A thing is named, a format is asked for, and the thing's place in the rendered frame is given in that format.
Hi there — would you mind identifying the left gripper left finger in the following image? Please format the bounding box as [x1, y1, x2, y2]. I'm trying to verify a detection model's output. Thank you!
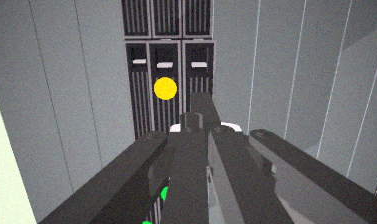
[38, 92, 209, 224]

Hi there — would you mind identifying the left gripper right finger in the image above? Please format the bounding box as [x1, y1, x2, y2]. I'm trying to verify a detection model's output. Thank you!
[200, 92, 377, 224]

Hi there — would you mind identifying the dark grey rack frame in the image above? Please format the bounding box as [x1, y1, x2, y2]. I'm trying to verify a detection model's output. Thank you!
[0, 0, 377, 224]

